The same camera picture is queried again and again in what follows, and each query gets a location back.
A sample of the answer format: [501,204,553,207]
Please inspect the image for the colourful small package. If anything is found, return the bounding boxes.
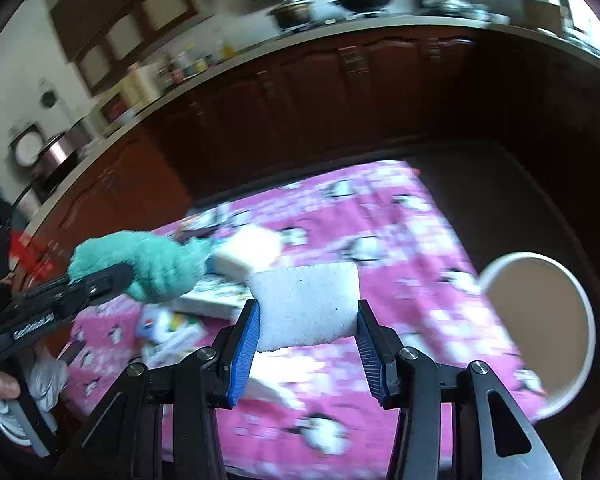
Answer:
[135,304,207,368]

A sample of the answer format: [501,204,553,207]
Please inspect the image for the teal fuzzy cloth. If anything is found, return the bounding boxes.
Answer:
[68,231,212,304]

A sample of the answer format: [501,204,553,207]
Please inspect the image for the white paper carton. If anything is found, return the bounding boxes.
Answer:
[171,274,252,322]

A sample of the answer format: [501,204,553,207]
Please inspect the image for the white sponge block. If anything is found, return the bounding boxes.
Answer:
[248,262,360,352]

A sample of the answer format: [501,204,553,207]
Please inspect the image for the white foam block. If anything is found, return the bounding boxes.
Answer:
[208,224,284,283]

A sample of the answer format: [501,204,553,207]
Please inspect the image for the white trash bucket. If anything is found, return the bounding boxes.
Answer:
[478,252,596,419]

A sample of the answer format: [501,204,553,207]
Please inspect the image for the brown upper kitchen cabinets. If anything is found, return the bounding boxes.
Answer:
[50,0,202,96]

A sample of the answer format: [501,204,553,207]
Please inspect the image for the brown kitchen cabinets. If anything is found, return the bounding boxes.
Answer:
[50,0,202,96]
[27,22,600,286]

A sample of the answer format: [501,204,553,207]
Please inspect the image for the brown lower kitchen cabinets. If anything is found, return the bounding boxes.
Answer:
[27,22,600,286]

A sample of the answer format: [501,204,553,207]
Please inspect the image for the person's left hand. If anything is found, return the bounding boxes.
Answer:
[0,346,69,452]

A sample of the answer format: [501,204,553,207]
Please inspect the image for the pink penguin table cloth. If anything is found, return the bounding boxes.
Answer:
[66,161,545,479]

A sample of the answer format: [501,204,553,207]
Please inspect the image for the steel cooking pot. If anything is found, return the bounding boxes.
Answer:
[268,0,313,30]

